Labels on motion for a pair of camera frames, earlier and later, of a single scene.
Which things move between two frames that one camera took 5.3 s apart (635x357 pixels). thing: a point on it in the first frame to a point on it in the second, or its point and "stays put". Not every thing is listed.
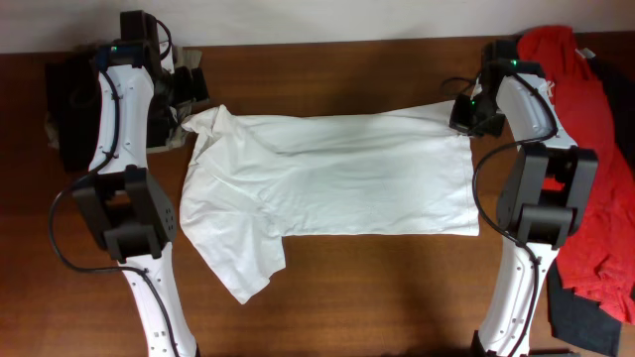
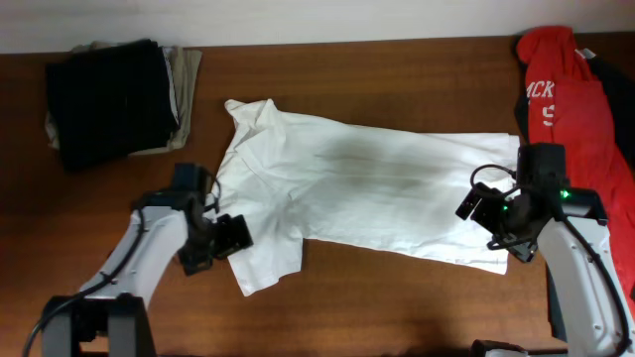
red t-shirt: x=600 y=261 stays put
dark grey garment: x=578 y=325 stays put
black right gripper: x=457 y=119 to x=522 y=246
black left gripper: x=189 y=92 to x=234 y=234
